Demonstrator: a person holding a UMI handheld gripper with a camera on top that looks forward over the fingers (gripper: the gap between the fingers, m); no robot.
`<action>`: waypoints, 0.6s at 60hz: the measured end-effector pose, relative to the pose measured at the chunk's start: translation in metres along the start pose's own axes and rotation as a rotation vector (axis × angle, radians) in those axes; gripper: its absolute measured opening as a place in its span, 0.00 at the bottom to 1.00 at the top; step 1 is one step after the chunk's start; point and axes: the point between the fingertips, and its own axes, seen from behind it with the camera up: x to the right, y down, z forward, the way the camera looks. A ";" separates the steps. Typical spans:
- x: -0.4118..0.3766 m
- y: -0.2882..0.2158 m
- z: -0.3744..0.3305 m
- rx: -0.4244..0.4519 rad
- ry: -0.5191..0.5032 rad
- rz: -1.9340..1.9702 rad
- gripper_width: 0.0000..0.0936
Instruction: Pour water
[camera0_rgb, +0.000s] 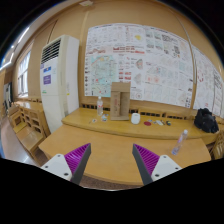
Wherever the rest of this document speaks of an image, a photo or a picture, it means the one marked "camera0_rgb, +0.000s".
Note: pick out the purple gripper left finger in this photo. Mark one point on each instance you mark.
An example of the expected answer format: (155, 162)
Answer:
(70, 166)

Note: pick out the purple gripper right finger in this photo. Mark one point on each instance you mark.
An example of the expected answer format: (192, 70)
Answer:
(151, 166)

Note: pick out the right side wall posters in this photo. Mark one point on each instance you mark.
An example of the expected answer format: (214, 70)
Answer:
(210, 85)

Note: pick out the brown cardboard box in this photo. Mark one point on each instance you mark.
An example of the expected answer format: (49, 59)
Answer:
(120, 101)

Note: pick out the white standing air conditioner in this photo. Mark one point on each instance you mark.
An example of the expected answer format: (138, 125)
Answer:
(59, 79)

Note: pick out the black bag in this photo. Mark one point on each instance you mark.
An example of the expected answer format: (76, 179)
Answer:
(205, 121)

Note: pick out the clear bottle red label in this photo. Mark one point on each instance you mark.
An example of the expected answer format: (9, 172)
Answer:
(99, 106)

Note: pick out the wall of printed posters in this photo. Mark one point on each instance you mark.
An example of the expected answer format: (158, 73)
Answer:
(155, 63)

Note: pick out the red round coaster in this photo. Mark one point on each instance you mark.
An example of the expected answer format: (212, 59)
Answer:
(147, 123)

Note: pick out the clear bottle purple label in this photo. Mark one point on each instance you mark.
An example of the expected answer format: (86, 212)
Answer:
(179, 143)

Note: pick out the white ceramic cup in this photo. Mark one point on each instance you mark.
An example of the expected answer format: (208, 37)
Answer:
(135, 118)

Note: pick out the white remote control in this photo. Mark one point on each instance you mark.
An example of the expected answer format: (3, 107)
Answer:
(159, 122)

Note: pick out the window with bright light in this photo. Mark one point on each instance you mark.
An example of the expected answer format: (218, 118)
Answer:
(22, 75)

